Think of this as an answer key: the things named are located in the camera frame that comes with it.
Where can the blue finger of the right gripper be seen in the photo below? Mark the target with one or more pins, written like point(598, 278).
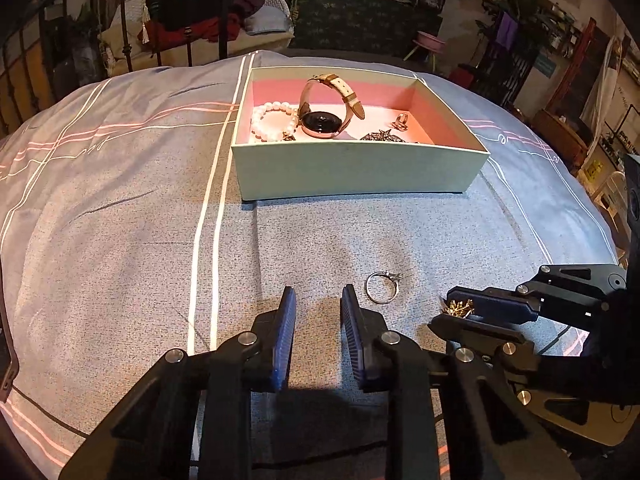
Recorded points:
point(485, 339)
point(500, 302)

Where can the small gold earring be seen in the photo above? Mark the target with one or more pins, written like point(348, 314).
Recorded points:
point(457, 308)

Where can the large green plant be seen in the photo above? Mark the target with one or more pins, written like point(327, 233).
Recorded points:
point(522, 27)

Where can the green floral covered cabinet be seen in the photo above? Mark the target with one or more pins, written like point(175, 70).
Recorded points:
point(384, 27)

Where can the white hanging swing chair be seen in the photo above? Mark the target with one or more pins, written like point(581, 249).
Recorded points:
point(251, 25)

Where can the pink small stool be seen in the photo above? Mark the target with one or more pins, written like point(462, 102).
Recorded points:
point(431, 44)

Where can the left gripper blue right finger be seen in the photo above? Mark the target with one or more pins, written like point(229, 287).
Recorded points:
point(489, 433)

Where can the mint green jewelry box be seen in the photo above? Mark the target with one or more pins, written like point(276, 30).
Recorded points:
point(409, 139)

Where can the red clothes pile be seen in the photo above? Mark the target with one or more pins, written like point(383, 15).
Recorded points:
point(166, 32)

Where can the black iron bed frame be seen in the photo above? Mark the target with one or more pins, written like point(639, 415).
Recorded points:
point(51, 48)

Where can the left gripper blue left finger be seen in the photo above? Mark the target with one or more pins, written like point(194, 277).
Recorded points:
point(189, 416)

